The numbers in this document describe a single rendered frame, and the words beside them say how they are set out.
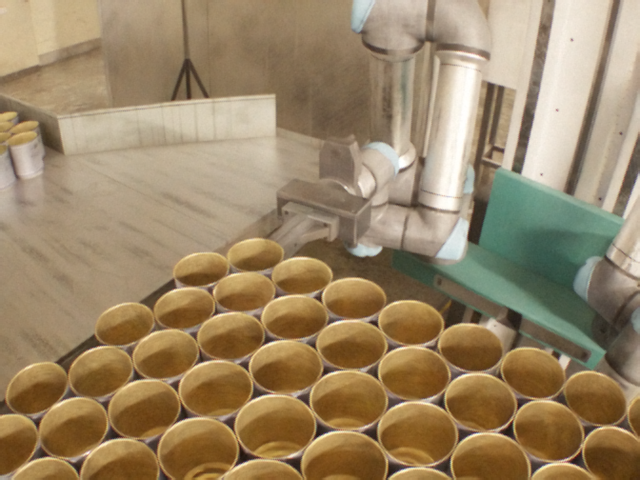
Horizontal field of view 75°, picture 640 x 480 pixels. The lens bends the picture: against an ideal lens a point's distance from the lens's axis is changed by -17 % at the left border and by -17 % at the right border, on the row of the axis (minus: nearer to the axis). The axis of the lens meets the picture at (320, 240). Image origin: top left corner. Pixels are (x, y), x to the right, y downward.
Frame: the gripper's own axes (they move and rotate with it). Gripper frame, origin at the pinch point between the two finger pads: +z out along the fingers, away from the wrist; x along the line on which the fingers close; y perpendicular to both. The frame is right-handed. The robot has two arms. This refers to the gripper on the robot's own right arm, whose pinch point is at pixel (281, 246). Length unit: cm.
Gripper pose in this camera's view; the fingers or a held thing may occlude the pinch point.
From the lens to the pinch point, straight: 64.6
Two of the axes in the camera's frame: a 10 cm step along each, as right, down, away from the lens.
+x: -8.6, -2.9, 4.2
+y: 0.0, 8.3, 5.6
